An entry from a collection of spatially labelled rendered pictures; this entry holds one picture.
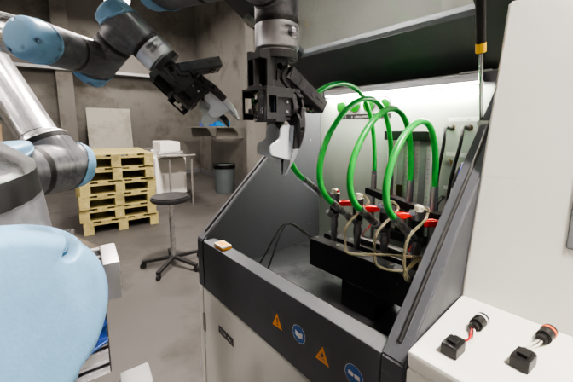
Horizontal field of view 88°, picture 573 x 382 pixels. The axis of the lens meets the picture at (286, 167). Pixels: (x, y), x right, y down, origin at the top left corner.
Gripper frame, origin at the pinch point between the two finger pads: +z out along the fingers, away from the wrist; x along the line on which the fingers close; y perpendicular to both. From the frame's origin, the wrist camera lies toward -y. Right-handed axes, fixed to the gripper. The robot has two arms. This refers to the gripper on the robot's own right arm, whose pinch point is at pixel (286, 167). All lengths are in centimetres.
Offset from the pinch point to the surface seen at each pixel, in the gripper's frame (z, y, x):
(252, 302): 35.8, -2.9, -16.0
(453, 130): -6, -56, 9
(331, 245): 24.8, -24.1, -8.9
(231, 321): 46, -3, -27
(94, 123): -16, -87, -766
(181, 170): 73, -180, -504
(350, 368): 34.2, -2.8, 13.6
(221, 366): 65, -3, -33
